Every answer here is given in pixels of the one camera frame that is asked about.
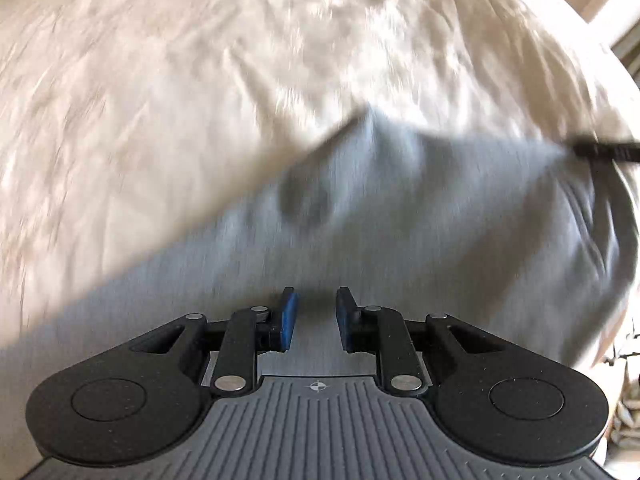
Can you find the grey-blue speckled pants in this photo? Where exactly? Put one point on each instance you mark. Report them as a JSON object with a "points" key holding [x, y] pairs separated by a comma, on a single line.
{"points": [[425, 220]]}

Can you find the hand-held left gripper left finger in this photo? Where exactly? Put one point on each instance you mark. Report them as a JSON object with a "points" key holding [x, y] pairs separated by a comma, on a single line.
{"points": [[289, 317]]}

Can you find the white floral bedspread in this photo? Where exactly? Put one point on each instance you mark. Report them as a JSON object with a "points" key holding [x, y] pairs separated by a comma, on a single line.
{"points": [[200, 85]]}

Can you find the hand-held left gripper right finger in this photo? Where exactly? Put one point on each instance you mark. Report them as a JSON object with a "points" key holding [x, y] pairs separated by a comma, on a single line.
{"points": [[345, 317]]}

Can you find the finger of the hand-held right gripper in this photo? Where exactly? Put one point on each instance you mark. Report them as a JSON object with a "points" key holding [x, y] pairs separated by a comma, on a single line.
{"points": [[607, 151]]}

